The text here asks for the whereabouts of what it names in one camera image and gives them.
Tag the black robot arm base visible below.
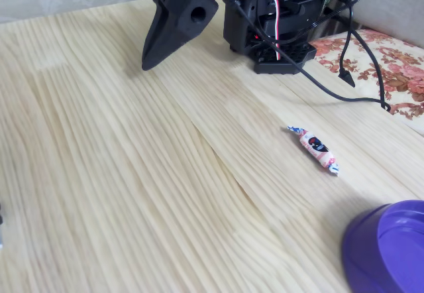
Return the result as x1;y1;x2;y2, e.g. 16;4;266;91
221;0;318;76

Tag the white candy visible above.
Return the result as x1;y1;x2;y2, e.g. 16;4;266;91
286;125;341;177

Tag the long black cable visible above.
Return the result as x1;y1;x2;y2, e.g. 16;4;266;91
197;0;392;113

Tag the red and white wire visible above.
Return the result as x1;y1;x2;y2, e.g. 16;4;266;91
259;0;290;62

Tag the black cable with plug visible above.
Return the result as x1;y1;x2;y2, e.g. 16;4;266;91
337;0;374;89

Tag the purple plastic bowl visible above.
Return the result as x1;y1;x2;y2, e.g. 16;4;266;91
342;200;424;293

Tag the floral patterned cloth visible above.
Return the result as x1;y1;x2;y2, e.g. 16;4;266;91
309;29;424;122

